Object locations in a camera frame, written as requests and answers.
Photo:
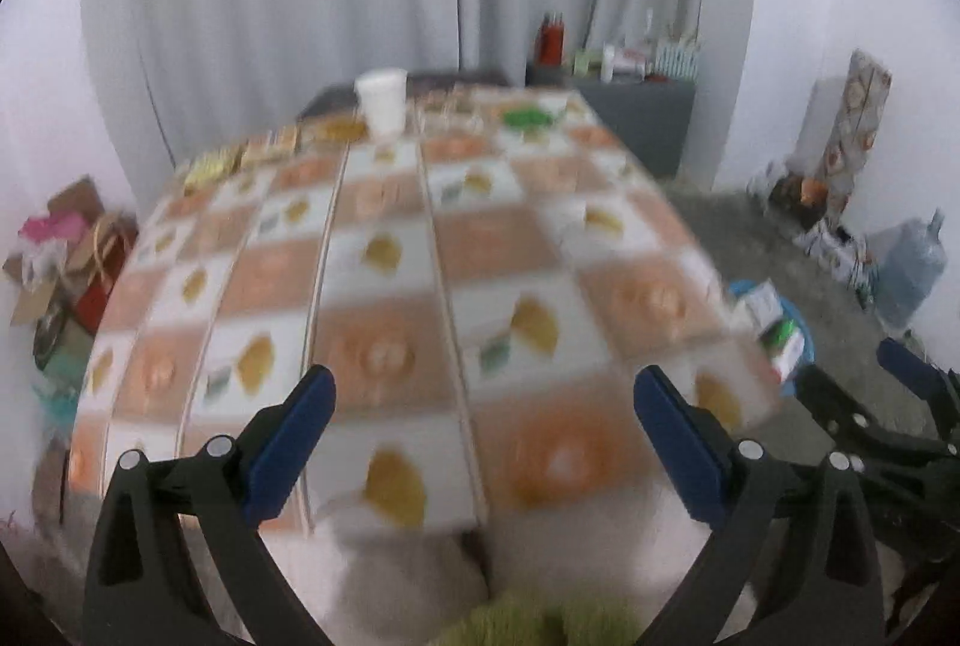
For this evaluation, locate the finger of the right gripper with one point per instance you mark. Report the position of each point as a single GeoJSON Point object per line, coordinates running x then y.
{"type": "Point", "coordinates": [853, 428]}
{"type": "Point", "coordinates": [938, 389]}

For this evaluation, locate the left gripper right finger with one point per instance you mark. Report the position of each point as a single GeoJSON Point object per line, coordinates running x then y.
{"type": "Point", "coordinates": [791, 558]}

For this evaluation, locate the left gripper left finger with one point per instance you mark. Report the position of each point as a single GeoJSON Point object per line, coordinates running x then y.
{"type": "Point", "coordinates": [141, 586]}

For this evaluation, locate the white blue medicine box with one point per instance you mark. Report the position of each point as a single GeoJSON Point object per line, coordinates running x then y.
{"type": "Point", "coordinates": [758, 305]}

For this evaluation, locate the blue mesh trash basket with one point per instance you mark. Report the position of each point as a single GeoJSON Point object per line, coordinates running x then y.
{"type": "Point", "coordinates": [787, 346]}

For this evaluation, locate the dark printed box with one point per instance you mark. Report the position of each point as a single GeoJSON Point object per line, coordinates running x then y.
{"type": "Point", "coordinates": [799, 200]}

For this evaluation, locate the pile of cardboard bags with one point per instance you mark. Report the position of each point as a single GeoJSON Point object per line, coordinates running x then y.
{"type": "Point", "coordinates": [64, 266]}

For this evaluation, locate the patterned tablecloth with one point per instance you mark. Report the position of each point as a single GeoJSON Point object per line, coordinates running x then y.
{"type": "Point", "coordinates": [483, 289]}

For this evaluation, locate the grey cabinet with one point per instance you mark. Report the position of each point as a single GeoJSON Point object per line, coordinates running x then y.
{"type": "Point", "coordinates": [650, 118]}

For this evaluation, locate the green perforated basket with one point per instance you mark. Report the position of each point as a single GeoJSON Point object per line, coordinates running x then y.
{"type": "Point", "coordinates": [677, 58]}

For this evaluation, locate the white bottle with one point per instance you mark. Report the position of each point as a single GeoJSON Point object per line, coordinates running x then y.
{"type": "Point", "coordinates": [609, 54]}

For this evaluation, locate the white paper cup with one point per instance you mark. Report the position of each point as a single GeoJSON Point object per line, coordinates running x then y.
{"type": "Point", "coordinates": [382, 101]}

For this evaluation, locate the red can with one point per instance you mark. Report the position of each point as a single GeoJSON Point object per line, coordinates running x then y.
{"type": "Point", "coordinates": [550, 44]}

